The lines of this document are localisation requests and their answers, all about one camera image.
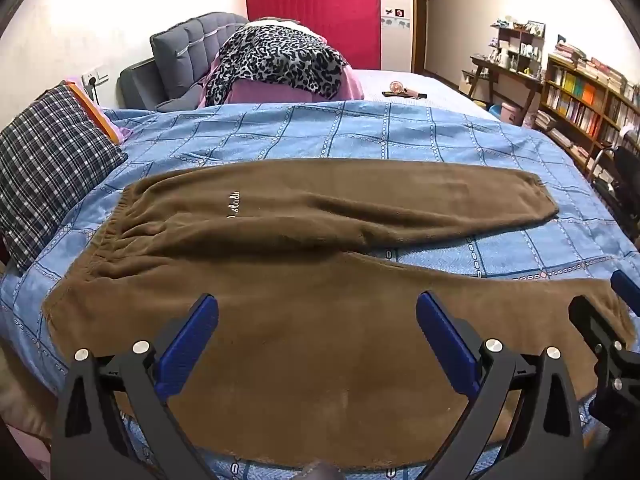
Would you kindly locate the brown fleece pants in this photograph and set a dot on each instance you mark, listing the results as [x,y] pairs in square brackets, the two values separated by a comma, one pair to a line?
[310,360]

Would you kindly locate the grey padded headboard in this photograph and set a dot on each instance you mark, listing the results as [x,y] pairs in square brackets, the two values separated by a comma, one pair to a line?
[180,45]

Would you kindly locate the dark wooden desk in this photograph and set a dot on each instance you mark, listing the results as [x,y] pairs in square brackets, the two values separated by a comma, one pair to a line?
[505,72]

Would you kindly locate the blue bin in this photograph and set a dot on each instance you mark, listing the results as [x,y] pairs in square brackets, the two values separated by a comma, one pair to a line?
[495,111]

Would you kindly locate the black office chair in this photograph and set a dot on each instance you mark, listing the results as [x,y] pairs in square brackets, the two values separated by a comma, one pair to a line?
[625,170]

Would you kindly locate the white bed sheet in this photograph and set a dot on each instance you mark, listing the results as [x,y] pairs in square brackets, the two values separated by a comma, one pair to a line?
[440,87]

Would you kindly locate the small desk shelf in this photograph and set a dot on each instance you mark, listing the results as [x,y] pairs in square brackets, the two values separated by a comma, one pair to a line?
[520,42]

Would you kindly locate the pink orange pillow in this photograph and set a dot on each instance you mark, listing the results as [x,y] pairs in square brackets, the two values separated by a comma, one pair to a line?
[102,120]

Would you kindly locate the pink bin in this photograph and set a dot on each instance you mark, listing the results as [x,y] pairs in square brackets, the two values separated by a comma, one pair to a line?
[512,112]

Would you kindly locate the pink quilt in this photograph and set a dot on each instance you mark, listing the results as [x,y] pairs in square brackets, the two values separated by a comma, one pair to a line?
[295,95]

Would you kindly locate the small pink fan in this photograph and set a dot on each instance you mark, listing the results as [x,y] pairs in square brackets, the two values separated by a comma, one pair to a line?
[398,89]

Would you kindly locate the leopard print blanket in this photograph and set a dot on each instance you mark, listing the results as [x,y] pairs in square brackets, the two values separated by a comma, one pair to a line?
[280,57]

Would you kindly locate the wooden bookshelf with books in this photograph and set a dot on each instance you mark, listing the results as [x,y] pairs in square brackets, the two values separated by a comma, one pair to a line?
[580,100]

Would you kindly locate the blue checked blanket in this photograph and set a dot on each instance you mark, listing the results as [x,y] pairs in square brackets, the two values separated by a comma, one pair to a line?
[400,130]

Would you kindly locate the white wall socket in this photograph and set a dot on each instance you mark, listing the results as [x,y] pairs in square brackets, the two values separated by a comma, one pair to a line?
[95,76]

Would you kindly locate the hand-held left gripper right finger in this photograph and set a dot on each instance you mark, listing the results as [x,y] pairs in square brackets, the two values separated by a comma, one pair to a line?
[442,335]

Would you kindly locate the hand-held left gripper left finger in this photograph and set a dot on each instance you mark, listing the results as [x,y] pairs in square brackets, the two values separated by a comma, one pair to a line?
[192,330]

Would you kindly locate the red mattress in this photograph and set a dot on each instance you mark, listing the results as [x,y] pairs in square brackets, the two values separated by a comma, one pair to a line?
[320,5]

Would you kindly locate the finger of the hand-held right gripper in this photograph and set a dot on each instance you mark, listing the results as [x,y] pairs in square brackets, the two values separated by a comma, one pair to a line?
[626,286]
[590,317]

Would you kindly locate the dark plaid pillow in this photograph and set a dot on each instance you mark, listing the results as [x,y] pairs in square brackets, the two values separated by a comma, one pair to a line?
[50,170]

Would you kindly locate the flat black object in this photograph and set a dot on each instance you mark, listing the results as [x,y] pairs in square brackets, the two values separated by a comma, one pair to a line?
[412,94]

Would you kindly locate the wooden door frame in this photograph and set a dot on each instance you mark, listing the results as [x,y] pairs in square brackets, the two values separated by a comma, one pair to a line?
[424,15]

